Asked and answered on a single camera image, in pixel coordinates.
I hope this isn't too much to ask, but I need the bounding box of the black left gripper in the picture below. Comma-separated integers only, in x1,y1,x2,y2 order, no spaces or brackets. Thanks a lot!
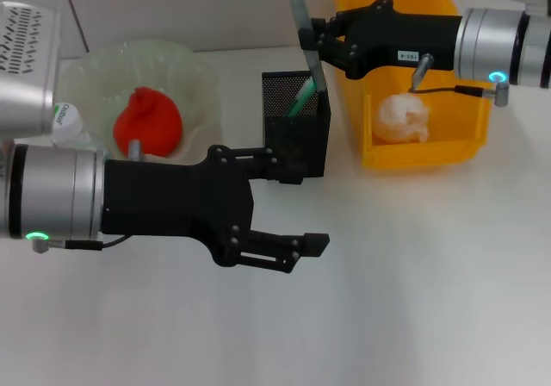
99,144,305,270

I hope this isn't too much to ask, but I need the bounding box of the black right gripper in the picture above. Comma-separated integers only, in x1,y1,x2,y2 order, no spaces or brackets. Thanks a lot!
299,0,464,80

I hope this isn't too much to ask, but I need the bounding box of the grey marker pen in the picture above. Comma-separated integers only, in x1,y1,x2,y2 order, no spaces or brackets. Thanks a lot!
286,0,328,93

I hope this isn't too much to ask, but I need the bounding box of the light green pen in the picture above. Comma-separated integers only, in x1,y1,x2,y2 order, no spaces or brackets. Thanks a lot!
286,79,318,118

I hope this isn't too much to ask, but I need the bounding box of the white paper ball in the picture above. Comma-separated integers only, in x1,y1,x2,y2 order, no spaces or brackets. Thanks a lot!
373,92,431,144

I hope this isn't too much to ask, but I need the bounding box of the red-orange fruit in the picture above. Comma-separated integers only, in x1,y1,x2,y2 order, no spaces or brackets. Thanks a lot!
112,86,184,159

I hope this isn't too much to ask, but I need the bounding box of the clear water bottle green label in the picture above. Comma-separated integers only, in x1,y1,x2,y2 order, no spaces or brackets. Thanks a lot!
52,103,104,150

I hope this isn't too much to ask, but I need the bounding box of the black mesh pen holder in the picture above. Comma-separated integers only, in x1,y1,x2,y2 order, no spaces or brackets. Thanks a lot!
261,70,332,180

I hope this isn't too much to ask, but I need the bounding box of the translucent green wavy fruit bowl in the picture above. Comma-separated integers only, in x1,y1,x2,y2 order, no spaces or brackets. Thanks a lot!
55,39,223,163

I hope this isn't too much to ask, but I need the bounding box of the yellow plastic storage bin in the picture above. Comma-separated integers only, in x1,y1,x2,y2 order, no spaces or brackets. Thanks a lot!
335,0,492,171

